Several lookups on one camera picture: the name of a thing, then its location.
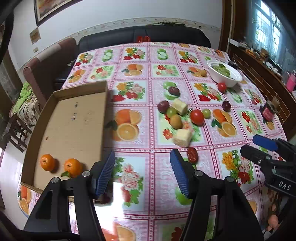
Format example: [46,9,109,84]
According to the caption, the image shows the orange mandarin with leaf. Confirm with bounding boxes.
[61,158,83,178]

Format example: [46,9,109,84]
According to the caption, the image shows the small orange mandarin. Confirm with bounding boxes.
[40,154,56,172]

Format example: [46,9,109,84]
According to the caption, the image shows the red jujube date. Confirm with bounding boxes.
[187,147,199,165]

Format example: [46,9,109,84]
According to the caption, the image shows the large red tomato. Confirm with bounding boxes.
[190,109,204,126]

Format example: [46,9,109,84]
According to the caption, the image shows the small red tomato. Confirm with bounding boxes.
[217,83,227,93]

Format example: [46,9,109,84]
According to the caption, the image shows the pale sugarcane chunk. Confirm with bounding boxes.
[171,98,188,115]
[173,129,192,148]

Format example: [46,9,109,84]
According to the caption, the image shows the brown kiwi fruit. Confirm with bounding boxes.
[170,114,183,130]

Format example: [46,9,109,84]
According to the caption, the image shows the dark plum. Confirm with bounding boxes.
[168,86,180,97]
[222,100,231,112]
[158,100,170,114]

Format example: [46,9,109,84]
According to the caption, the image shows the red labelled dark jar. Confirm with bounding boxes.
[259,96,280,121]

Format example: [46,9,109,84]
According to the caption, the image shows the pink plastic container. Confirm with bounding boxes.
[286,73,296,92]

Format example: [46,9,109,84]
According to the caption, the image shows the green grape right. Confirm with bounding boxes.
[202,108,211,119]

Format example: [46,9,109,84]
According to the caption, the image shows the green grape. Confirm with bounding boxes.
[166,107,177,118]
[202,108,211,119]

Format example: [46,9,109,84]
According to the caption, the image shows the brown wooden side cabinet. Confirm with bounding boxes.
[228,44,295,140]

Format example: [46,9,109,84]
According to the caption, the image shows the shallow cardboard box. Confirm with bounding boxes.
[21,81,108,193]

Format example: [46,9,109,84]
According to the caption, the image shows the dark wooden stool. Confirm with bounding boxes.
[2,114,32,153]

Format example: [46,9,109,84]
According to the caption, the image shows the black object behind bowl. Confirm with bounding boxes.
[228,60,238,70]

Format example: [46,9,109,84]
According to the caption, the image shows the white bowl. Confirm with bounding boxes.
[207,60,243,87]

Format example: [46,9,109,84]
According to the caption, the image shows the green lettuce leaves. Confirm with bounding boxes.
[212,64,231,78]

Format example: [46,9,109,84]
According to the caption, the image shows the green grape left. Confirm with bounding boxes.
[166,107,177,118]

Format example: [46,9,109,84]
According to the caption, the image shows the green patterned cushion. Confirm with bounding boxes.
[9,81,42,128]

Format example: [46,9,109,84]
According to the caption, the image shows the dark plum on apple print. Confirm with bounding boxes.
[168,86,180,97]

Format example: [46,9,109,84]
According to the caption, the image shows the maroon armchair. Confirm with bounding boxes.
[23,38,77,106]

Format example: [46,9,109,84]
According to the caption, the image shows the black leather sofa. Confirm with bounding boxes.
[78,24,211,53]

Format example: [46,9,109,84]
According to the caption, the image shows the red item on sofa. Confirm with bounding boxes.
[137,36,151,43]

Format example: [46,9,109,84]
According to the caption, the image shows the framed horse painting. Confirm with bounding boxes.
[34,0,81,27]

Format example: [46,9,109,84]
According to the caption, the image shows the small yellow wall picture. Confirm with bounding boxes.
[30,27,41,45]

